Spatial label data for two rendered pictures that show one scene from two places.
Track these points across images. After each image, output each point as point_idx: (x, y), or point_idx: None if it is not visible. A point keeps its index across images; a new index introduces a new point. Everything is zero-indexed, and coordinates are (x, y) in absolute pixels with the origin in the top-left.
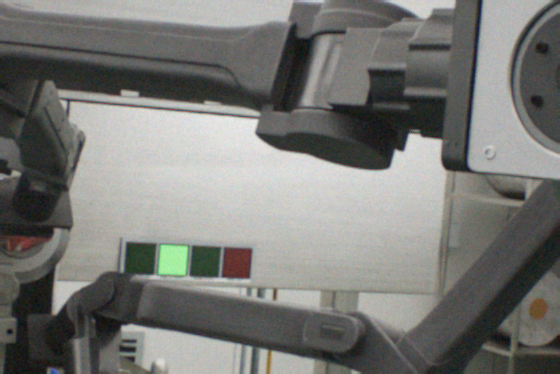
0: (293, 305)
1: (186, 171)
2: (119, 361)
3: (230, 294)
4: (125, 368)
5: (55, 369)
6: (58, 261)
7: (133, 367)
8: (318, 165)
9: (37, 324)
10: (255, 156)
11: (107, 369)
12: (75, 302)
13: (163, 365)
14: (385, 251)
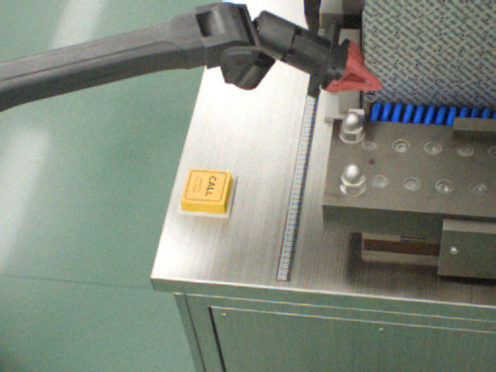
0: (13, 59)
1: None
2: (228, 74)
3: (85, 44)
4: (462, 195)
5: (451, 129)
6: (360, 8)
7: (469, 205)
8: None
9: (329, 32)
10: None
11: (221, 67)
12: (258, 15)
13: (344, 170)
14: None
